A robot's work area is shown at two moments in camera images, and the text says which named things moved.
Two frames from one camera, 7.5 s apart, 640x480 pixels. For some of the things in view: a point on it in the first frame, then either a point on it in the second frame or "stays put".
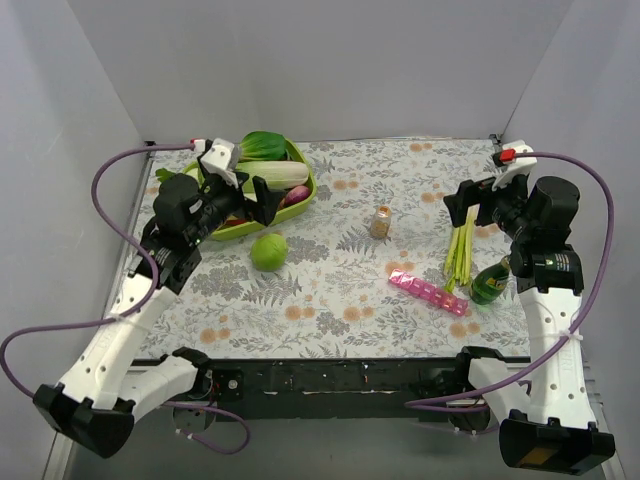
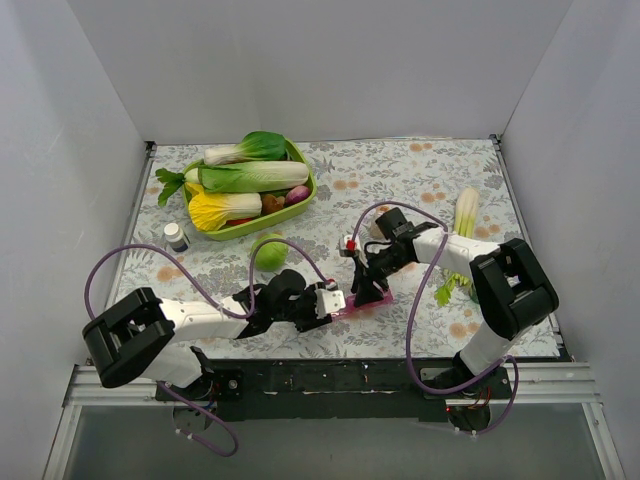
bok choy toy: [264, 145] stays put
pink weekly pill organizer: [435, 294] → [351, 311]
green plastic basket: [233, 230] stays put
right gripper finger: [468, 194] → [362, 285]
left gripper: [245, 191] → [310, 310]
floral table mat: [374, 266] stays put
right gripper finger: [487, 208] → [378, 288]
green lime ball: [269, 252] stays put
